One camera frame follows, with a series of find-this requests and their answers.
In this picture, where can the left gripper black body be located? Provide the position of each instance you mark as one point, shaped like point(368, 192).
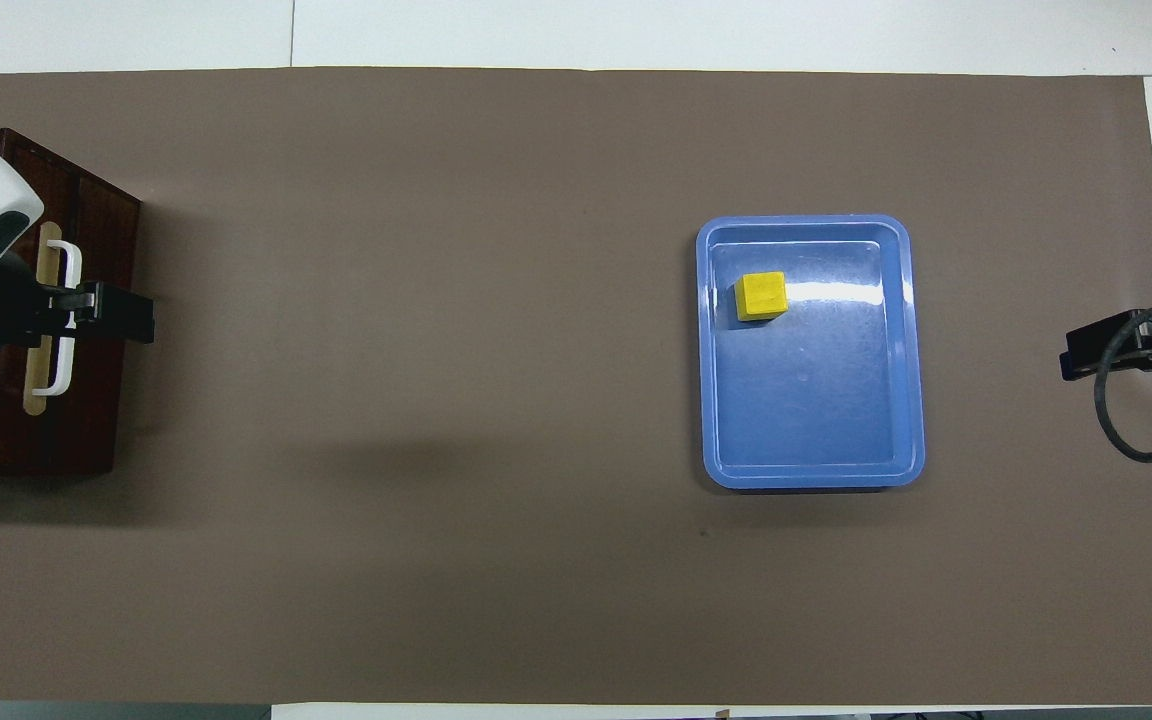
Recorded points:
point(1, 310)

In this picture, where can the yellow cube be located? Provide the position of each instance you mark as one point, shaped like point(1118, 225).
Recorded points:
point(761, 296)

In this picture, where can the blue plastic tray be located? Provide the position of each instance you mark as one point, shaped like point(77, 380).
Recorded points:
point(809, 380)

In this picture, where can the brown table mat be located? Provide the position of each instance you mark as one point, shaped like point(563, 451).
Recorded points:
point(436, 300)

